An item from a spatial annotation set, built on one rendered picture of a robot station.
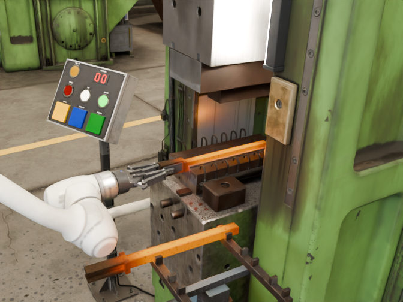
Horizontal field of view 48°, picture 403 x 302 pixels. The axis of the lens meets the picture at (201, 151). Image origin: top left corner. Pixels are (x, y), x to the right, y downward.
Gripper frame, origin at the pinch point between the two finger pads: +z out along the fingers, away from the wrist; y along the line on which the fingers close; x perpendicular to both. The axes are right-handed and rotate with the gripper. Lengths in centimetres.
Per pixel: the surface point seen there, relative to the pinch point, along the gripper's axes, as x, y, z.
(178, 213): -11.5, 9.7, -3.0
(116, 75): 19, -47, 0
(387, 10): 54, 42, 41
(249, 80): 28.2, 7.6, 24.5
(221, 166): -1.1, 6.2, 15.9
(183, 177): -5.6, -0.8, 5.0
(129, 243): -100, -90, 16
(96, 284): -98, -64, -14
